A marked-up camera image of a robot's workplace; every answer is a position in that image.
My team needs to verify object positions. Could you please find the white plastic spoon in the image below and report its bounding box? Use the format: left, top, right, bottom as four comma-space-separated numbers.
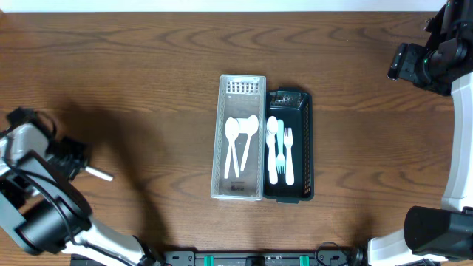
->
224, 117, 239, 179
230, 140, 240, 178
84, 166, 114, 182
237, 115, 259, 171
266, 116, 278, 164

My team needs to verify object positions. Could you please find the white plastic fork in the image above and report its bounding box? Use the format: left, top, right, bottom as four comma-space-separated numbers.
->
266, 133, 278, 185
284, 127, 295, 185

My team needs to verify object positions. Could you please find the pale blue plastic fork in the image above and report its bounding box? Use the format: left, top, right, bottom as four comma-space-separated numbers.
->
276, 119, 285, 174

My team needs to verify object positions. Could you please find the clear perforated plastic basket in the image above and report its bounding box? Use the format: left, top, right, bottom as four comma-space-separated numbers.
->
211, 75, 266, 201

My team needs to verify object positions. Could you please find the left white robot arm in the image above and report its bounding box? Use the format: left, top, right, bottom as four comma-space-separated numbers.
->
1, 117, 166, 265

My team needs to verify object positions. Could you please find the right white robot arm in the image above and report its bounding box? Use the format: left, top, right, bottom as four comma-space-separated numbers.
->
351, 0, 472, 265

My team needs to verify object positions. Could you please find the black perforated plastic basket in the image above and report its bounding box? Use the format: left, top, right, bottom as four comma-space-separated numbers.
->
264, 87, 314, 204

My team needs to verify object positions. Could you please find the left black cable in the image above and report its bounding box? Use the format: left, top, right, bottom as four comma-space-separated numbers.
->
1, 158, 137, 266

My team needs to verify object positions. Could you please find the black cable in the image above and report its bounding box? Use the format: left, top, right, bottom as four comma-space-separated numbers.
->
1, 158, 137, 266
314, 241, 352, 266

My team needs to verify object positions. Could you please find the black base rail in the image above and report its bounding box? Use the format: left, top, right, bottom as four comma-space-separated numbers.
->
69, 243, 440, 266

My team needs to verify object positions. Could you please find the right black cable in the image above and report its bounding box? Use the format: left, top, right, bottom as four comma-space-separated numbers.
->
314, 241, 352, 266

